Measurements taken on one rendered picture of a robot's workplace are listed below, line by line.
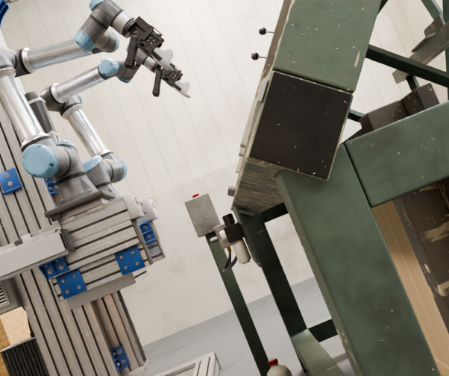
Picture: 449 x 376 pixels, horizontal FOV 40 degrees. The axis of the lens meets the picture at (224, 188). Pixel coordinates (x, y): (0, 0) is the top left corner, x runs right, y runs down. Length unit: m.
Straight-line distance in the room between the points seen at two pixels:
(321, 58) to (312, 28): 0.04
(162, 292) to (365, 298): 5.31
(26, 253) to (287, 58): 1.58
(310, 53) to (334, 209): 0.20
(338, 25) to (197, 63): 5.42
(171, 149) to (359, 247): 5.34
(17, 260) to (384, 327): 1.62
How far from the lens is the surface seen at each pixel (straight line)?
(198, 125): 6.09
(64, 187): 2.33
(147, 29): 2.18
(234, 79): 6.17
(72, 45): 2.38
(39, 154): 2.21
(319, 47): 0.81
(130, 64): 2.16
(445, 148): 0.83
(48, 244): 2.21
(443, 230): 1.01
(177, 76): 2.82
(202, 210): 2.85
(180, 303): 6.06
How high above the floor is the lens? 0.75
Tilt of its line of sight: 3 degrees up
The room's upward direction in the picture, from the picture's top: 22 degrees counter-clockwise
